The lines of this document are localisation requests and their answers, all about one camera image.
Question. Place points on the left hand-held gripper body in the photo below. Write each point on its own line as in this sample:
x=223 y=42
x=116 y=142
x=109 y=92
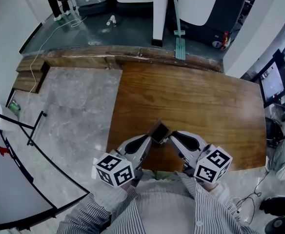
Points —
x=113 y=169

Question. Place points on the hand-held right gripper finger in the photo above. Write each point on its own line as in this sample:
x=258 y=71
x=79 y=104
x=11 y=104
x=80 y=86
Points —
x=185 y=153
x=195 y=136

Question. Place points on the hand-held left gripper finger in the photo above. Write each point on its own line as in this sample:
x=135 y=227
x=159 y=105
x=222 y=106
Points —
x=142 y=155
x=131 y=140

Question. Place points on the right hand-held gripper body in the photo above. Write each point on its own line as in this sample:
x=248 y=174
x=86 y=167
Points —
x=212 y=166

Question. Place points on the small dark box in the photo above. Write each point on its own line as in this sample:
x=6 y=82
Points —
x=160 y=131

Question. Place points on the person's left forearm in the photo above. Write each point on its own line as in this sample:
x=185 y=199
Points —
x=93 y=213

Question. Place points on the person's right forearm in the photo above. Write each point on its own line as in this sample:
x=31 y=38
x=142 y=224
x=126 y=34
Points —
x=218 y=191

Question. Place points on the person's legs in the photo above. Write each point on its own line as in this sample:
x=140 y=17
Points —
x=160 y=175

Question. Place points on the person's torso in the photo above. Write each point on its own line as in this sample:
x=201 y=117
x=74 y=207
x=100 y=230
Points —
x=167 y=211

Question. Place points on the black framed monitor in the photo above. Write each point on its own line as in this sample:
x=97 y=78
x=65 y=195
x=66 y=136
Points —
x=271 y=84

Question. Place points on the wooden platform step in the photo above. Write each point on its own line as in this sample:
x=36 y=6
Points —
x=84 y=57

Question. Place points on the red and white container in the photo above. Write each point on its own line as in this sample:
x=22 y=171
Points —
x=224 y=39

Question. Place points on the red paper scrap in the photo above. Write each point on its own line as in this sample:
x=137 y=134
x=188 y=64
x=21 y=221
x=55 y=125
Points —
x=3 y=150

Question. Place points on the green bottle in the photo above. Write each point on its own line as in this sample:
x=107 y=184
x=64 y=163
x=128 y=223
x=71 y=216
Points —
x=14 y=106

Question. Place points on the white round stool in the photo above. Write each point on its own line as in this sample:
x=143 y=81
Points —
x=4 y=121

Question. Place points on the small white plastic bottle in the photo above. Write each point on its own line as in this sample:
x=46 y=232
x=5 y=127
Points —
x=112 y=20

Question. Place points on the white pillar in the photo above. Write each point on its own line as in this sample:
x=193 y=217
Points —
x=160 y=13

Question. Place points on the white and dark grey machine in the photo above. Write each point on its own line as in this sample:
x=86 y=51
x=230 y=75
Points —
x=201 y=6

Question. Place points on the white table with black frame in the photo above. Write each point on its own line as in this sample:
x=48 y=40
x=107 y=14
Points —
x=10 y=191

